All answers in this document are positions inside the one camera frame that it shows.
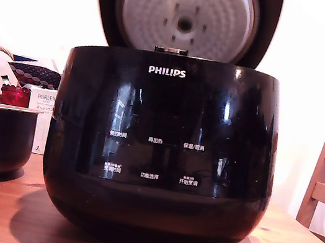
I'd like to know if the black Philips rice cooker body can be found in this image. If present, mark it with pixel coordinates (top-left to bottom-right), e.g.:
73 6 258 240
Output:
31 34 293 243

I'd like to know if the white Porlex box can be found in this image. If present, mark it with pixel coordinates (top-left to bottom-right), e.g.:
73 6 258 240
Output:
19 85 59 157

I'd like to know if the dark polka dot cloth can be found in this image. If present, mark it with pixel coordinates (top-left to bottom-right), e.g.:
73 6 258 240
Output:
4 60 64 93

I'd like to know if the red glass jar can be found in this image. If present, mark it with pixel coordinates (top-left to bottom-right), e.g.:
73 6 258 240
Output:
0 83 32 109

